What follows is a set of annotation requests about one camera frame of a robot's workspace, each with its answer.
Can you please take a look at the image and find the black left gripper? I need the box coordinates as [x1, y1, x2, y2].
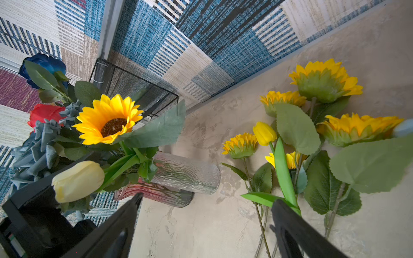
[1, 162, 100, 258]

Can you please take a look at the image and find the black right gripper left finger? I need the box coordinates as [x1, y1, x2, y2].
[63, 192, 144, 258]

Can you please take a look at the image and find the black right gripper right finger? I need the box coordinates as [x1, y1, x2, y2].
[270, 200, 347, 258]

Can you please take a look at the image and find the white tulip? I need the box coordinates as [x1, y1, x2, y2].
[51, 151, 152, 204]

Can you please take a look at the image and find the yellow sunflower bouquet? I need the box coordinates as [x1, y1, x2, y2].
[265, 152, 307, 189]

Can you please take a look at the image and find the small yellow rosebud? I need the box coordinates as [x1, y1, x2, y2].
[304, 114, 413, 238]

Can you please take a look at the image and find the yellow tulip bud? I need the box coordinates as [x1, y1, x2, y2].
[253, 121, 301, 215]

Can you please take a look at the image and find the large yellow sunflower stem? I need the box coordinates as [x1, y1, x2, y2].
[260, 91, 321, 155]

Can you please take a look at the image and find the small yellow sunflower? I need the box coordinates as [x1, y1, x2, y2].
[72, 93, 187, 152]

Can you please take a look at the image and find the tall yellow sunflower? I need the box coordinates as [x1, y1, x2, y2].
[289, 59, 363, 118]

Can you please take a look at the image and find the dark ribbed glass vase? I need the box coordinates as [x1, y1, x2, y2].
[114, 179, 195, 208]

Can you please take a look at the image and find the clear glass vase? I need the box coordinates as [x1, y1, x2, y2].
[152, 152, 220, 195]

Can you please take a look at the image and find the grey blue rose bouquet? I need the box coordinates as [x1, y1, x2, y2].
[10, 101, 84, 194]

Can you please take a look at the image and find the red rose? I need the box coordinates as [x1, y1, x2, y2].
[28, 104, 66, 128]

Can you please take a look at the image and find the black mesh shelf rack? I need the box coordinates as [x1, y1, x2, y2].
[90, 59, 179, 123]

